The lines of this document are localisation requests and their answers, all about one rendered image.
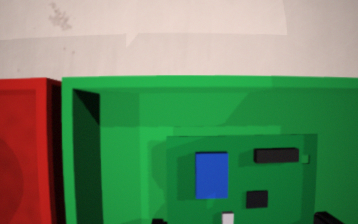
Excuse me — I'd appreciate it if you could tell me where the green open bin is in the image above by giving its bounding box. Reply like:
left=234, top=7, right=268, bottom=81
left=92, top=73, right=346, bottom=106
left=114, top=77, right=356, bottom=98
left=62, top=75, right=358, bottom=224

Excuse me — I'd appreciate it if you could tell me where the green circuit board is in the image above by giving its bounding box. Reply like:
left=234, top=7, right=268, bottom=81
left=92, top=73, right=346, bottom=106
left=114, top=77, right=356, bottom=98
left=166, top=134, right=318, bottom=224

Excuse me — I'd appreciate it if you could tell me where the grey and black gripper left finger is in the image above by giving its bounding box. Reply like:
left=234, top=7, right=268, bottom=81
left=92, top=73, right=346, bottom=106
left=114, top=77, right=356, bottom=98
left=152, top=219, right=167, bottom=224

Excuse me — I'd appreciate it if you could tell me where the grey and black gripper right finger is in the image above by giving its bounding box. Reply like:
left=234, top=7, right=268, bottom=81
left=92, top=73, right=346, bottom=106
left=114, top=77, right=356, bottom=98
left=313, top=211, right=344, bottom=224

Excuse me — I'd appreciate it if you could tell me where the red bin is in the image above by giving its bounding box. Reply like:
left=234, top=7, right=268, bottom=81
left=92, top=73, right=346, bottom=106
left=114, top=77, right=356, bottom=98
left=0, top=78, right=66, bottom=224

